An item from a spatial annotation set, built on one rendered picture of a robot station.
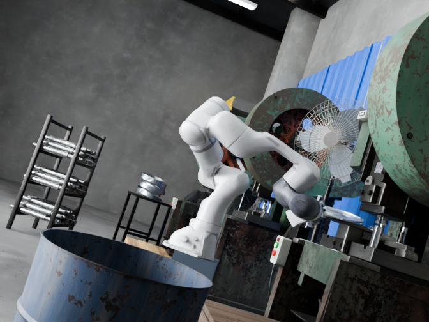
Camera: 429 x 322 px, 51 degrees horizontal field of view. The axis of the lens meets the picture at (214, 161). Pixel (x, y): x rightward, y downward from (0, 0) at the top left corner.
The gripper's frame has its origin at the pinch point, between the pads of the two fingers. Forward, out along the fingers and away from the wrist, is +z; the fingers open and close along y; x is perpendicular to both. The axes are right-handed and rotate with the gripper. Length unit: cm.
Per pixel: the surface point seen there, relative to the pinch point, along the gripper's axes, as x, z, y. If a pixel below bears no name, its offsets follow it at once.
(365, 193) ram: -11.0, 24.9, 15.3
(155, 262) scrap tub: 25, -75, -28
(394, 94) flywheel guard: -17, -28, 46
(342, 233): -7.6, 18.3, -5.1
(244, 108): 272, 489, 135
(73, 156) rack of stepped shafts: 213, 82, -15
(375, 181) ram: -13.6, 26.7, 21.8
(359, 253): -17.7, 10.1, -10.6
